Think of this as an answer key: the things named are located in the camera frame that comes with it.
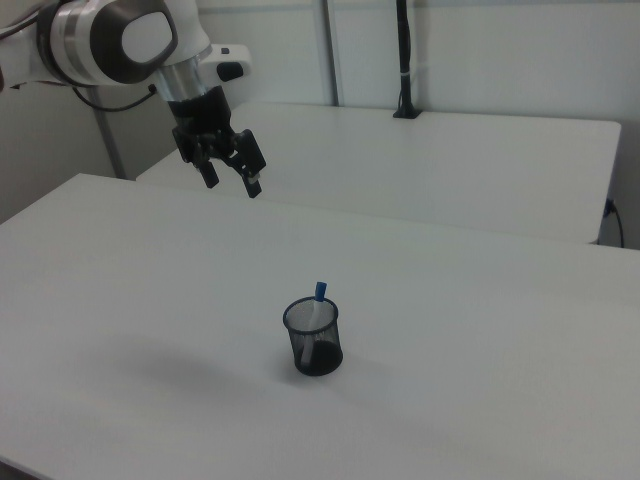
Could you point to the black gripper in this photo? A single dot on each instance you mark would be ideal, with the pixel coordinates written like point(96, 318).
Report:
point(200, 115)

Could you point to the white marker with blue cap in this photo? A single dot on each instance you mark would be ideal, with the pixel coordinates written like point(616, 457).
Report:
point(320, 291)

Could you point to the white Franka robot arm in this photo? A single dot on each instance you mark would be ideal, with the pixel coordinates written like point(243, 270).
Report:
point(90, 40)

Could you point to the white side table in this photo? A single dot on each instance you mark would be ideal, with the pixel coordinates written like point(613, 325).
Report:
point(400, 165)

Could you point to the black pole with clamp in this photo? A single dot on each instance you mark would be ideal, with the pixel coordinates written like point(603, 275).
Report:
point(404, 50)

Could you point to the black mesh pen cup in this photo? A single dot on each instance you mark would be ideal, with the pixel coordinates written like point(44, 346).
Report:
point(326, 358)

